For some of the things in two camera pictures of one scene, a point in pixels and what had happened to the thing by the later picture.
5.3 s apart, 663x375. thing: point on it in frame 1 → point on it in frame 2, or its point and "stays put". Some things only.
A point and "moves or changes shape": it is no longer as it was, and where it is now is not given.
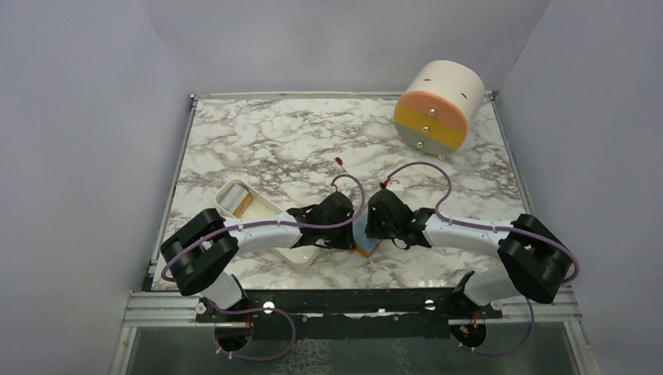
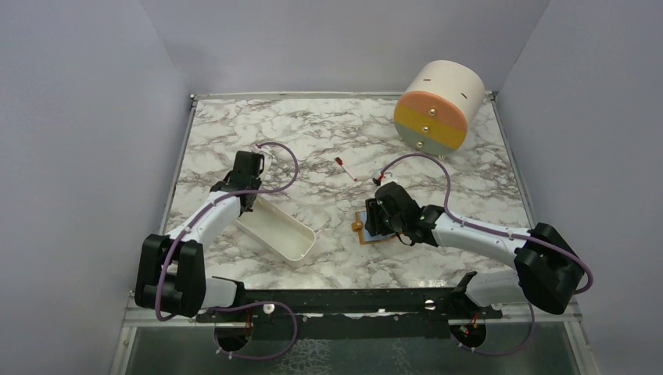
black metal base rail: [289, 304] stays put
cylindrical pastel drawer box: [432, 115] stays put
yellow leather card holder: [364, 244] moves or changes shape
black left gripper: [345, 242] → [257, 182]
